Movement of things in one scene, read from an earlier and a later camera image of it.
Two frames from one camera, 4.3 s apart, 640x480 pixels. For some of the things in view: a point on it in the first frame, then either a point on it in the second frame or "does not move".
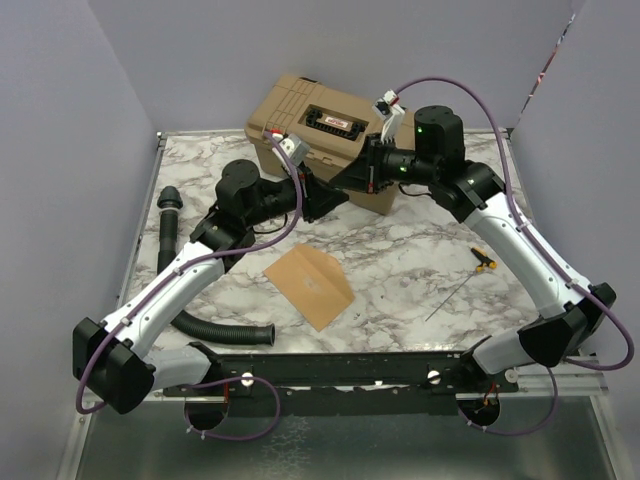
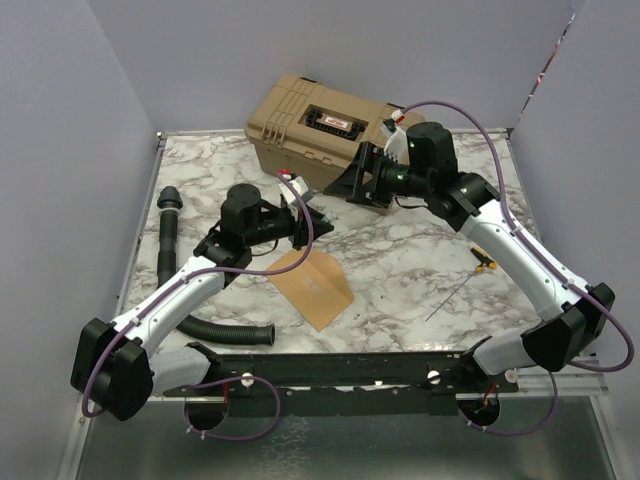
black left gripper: x=317 y=198 → x=300 y=226
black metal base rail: x=343 y=383 does not move
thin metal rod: x=484 y=261 does not move
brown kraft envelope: x=314 y=282 does not move
